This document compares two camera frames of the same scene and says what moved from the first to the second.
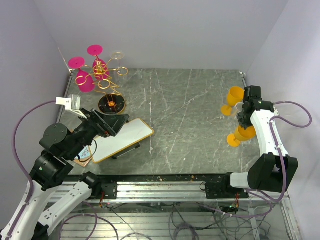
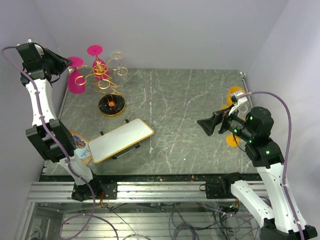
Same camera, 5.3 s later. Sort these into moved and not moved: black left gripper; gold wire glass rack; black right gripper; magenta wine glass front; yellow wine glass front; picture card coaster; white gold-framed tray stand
Moved: black right gripper; magenta wine glass front; black left gripper
Not moved: picture card coaster; gold wire glass rack; white gold-framed tray stand; yellow wine glass front
